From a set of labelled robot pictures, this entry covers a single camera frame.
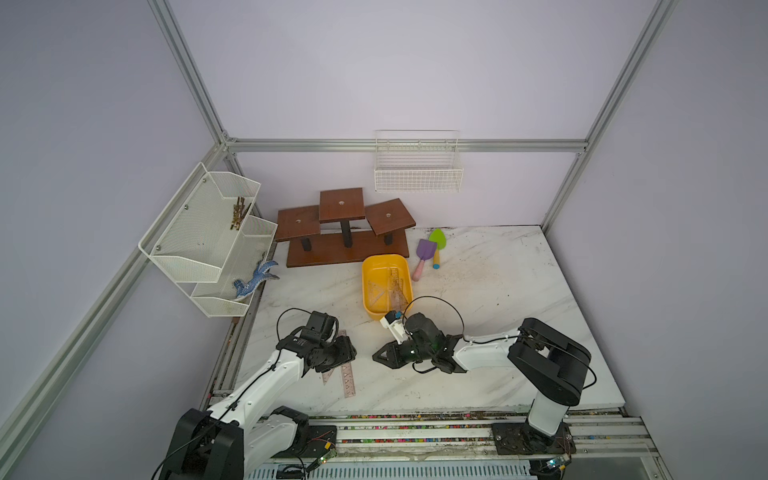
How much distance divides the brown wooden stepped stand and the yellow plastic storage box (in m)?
0.01

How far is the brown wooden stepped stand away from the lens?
99 centimetres

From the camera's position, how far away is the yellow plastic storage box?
1002 millimetres

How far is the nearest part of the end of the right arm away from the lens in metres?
0.68

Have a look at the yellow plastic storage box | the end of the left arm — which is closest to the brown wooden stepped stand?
the yellow plastic storage box

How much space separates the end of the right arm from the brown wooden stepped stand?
38 cm

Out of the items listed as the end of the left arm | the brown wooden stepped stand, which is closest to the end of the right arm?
the end of the left arm
